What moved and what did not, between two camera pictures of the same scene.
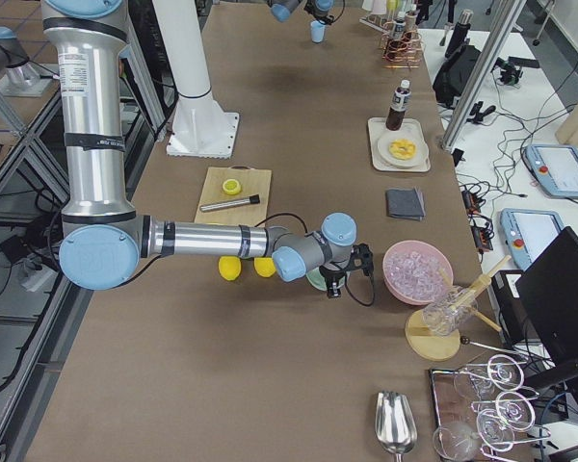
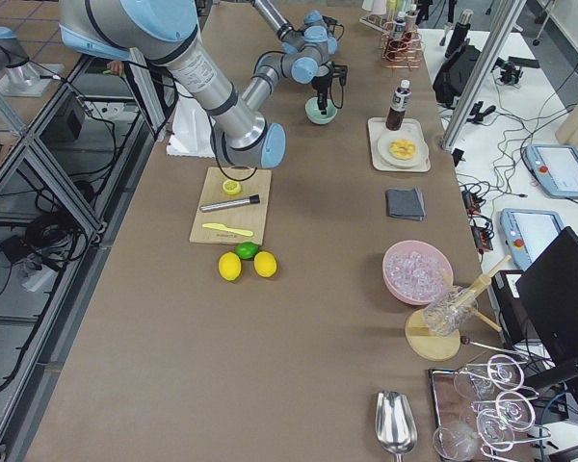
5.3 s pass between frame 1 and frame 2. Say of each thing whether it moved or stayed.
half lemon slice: stayed
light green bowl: moved
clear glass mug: stayed
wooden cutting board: stayed
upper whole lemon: stayed
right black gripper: moved
